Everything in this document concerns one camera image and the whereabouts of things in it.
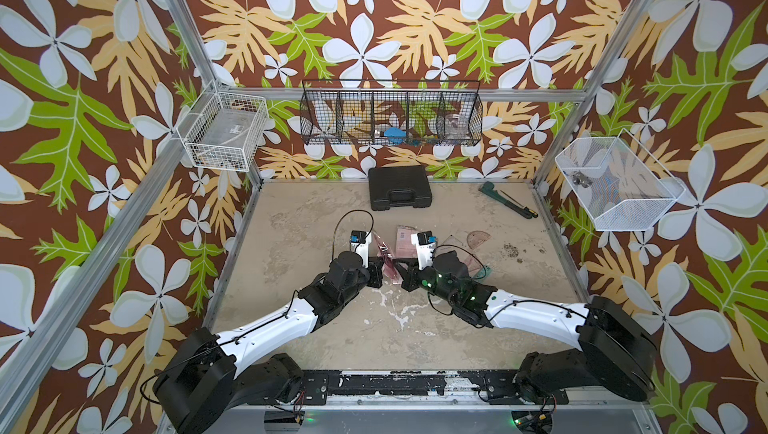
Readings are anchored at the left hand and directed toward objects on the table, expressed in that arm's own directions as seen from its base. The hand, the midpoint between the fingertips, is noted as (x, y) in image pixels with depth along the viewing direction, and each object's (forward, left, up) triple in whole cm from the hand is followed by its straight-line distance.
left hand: (386, 255), depth 81 cm
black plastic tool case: (+39, -7, -13) cm, 41 cm away
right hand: (-3, -1, +1) cm, 3 cm away
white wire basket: (+31, +48, +18) cm, 60 cm away
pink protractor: (+17, -33, -16) cm, 40 cm away
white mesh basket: (+15, -65, +12) cm, 67 cm away
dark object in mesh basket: (+20, -56, +11) cm, 61 cm away
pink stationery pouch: (-2, 0, +1) cm, 2 cm away
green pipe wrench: (+38, -41, -14) cm, 57 cm away
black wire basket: (+47, -2, +14) cm, 49 cm away
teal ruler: (+3, -32, -16) cm, 36 cm away
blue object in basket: (+36, -3, +13) cm, 38 cm away
